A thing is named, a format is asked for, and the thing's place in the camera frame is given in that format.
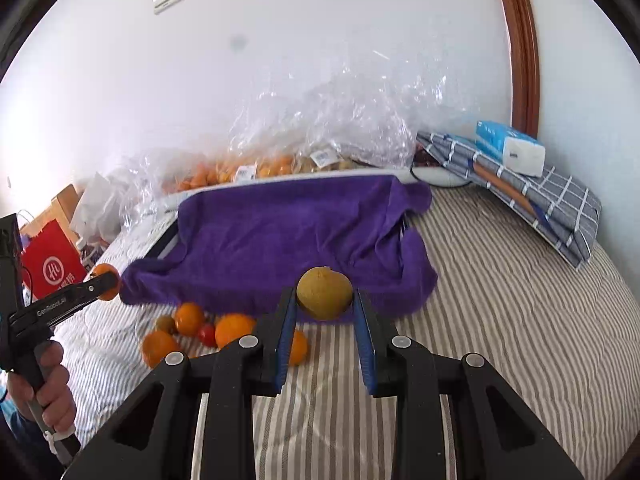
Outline clear plastic bags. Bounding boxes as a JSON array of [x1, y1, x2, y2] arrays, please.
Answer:
[[120, 50, 464, 230]]

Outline white tray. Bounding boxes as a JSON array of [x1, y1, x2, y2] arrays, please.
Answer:
[[144, 167, 474, 261]]

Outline black cable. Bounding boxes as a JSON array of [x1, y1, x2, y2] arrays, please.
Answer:
[[408, 161, 474, 190]]

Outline striped bed quilt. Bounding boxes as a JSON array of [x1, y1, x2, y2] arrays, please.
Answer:
[[56, 186, 639, 479]]

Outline white plastic bag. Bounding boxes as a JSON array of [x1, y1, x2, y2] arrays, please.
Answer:
[[70, 172, 129, 243]]

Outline purple towel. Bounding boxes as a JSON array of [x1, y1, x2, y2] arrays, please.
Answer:
[[119, 176, 437, 318]]

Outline small green-brown fruit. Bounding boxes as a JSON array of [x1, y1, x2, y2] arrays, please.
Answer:
[[155, 314, 177, 335]]

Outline person's left hand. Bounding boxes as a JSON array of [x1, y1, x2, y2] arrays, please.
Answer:
[[8, 341, 77, 432]]

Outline red cherry tomato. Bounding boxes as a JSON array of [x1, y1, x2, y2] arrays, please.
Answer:
[[198, 323, 217, 348]]

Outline red paper bag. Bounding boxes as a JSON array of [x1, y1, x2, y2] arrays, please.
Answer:
[[21, 220, 87, 299]]

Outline brownish yellow round fruit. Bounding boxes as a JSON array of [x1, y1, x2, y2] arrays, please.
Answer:
[[296, 266, 354, 321]]

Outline blue tissue pack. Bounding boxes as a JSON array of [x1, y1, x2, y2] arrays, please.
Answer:
[[475, 122, 546, 177]]

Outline folded grey checked cloth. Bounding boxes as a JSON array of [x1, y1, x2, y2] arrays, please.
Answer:
[[416, 132, 602, 269]]

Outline brown wooden door frame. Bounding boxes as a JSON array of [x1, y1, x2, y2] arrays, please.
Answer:
[[501, 0, 540, 139]]

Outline bagged oranges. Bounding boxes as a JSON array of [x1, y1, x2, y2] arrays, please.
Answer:
[[162, 155, 297, 194]]

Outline orange at bed front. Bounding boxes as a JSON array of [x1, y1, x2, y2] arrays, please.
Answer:
[[140, 330, 181, 368]]

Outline large orange on bed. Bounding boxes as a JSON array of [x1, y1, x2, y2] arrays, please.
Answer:
[[215, 313, 256, 349]]

